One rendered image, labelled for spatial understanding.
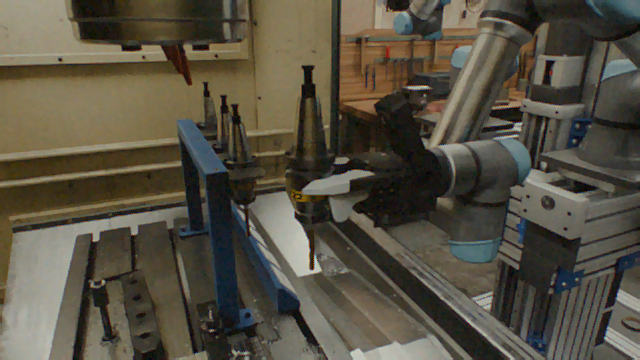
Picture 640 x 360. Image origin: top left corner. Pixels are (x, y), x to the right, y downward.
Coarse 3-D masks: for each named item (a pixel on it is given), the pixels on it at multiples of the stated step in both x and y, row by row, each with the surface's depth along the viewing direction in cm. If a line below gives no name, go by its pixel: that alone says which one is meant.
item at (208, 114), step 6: (210, 96) 105; (204, 102) 104; (210, 102) 105; (204, 108) 105; (210, 108) 105; (204, 114) 105; (210, 114) 105; (216, 114) 107; (204, 120) 105; (210, 120) 105; (216, 120) 107
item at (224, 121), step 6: (222, 114) 85; (228, 114) 86; (222, 120) 86; (228, 120) 86; (222, 126) 86; (228, 126) 86; (222, 132) 86; (228, 132) 86; (222, 138) 86; (228, 138) 86; (222, 144) 87; (228, 144) 87
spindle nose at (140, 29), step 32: (64, 0) 35; (96, 0) 33; (128, 0) 32; (160, 0) 33; (192, 0) 34; (224, 0) 36; (96, 32) 34; (128, 32) 33; (160, 32) 34; (192, 32) 35; (224, 32) 37
